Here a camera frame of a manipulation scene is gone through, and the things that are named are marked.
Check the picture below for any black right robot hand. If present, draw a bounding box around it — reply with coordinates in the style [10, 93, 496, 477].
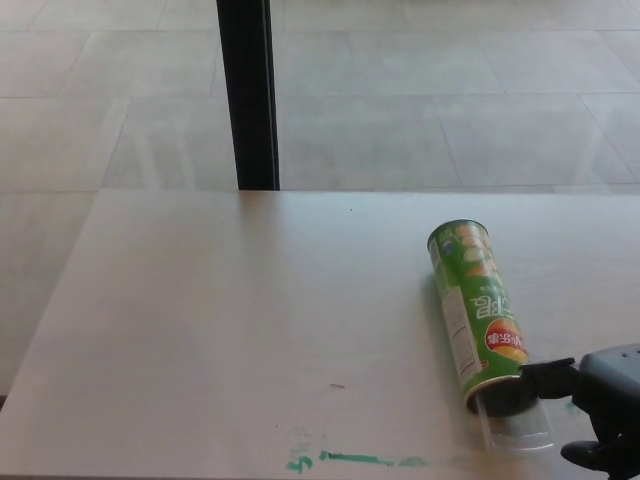
[517, 342, 640, 480]

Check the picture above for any green chips can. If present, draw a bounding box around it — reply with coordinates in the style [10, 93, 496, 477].
[426, 217, 539, 416]

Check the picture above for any black vertical post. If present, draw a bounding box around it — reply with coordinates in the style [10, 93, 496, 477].
[215, 0, 281, 192]

